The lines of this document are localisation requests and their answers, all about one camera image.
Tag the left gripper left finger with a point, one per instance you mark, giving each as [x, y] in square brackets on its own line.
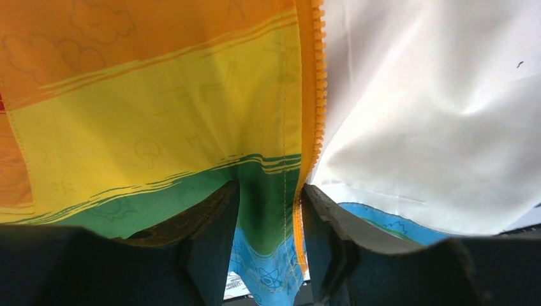
[183, 260]

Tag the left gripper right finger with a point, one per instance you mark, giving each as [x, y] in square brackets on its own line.
[352, 262]

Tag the rainbow striped hooded jacket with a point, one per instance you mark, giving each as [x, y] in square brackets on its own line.
[420, 117]

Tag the floral patterned table mat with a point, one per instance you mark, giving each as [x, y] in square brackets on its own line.
[236, 290]

